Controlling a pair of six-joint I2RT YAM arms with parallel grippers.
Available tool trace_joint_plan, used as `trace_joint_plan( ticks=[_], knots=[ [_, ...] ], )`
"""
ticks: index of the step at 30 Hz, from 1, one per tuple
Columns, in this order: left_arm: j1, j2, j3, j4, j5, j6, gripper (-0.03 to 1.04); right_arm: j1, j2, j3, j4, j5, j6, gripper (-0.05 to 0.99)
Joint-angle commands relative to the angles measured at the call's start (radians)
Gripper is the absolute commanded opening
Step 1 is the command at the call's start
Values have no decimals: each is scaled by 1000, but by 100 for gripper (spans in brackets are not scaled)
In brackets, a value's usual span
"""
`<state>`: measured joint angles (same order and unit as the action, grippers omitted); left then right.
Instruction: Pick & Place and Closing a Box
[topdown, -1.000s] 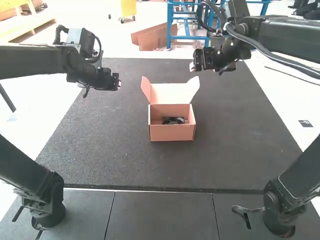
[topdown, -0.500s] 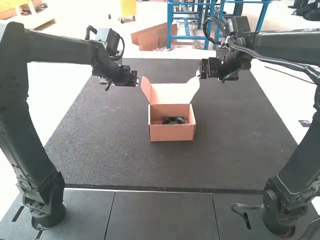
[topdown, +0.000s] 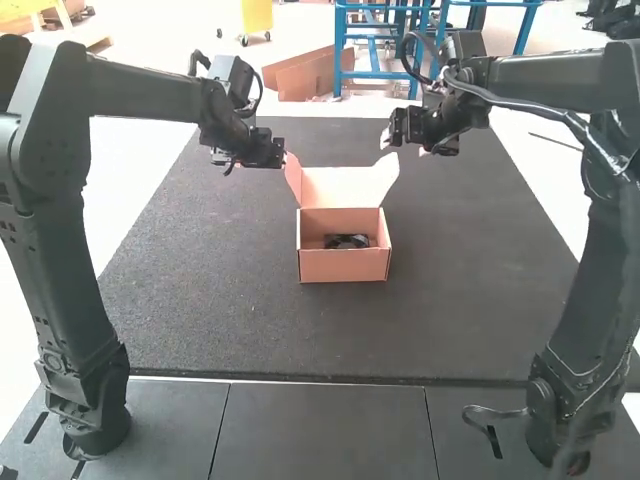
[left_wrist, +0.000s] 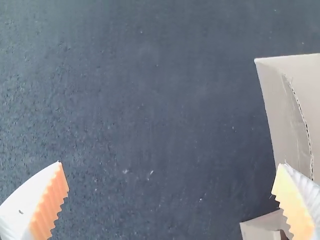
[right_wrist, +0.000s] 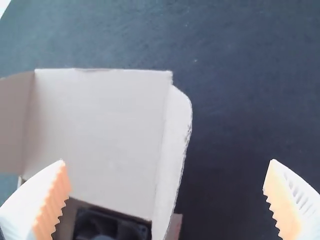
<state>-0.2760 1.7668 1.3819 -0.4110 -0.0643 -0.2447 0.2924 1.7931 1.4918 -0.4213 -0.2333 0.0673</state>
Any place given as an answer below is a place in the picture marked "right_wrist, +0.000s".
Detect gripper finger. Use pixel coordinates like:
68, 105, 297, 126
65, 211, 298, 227
262, 158, 320, 240
0, 159, 74, 240

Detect black square fan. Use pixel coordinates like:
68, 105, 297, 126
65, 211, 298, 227
73, 205, 153, 240

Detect cardboard box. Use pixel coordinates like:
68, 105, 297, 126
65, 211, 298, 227
0, 67, 194, 240

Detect black mat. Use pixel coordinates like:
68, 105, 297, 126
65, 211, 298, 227
0, 0, 320, 240

